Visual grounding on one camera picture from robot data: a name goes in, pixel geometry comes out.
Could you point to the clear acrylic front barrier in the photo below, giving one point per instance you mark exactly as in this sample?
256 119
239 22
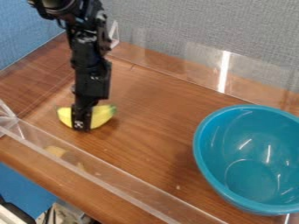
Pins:
84 179

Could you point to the yellow toy banana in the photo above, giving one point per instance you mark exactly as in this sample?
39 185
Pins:
100 115

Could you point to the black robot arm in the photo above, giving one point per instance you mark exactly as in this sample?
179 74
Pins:
83 19

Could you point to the white cluttered object below table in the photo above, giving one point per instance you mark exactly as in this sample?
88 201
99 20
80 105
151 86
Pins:
64 213

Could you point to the clear acrylic barrier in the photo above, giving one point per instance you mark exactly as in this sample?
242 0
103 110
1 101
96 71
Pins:
250 79
84 179

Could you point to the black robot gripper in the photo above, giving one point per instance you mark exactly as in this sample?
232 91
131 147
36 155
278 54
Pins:
92 79

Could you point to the clear acrylic corner bracket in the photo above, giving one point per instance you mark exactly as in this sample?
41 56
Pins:
114 34

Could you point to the blue plastic bowl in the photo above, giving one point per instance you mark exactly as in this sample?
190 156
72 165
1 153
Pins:
246 150

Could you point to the clear acrylic back barrier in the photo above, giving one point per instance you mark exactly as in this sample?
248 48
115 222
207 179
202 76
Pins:
250 79

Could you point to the dark object under table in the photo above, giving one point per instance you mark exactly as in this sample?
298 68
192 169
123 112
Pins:
12 215

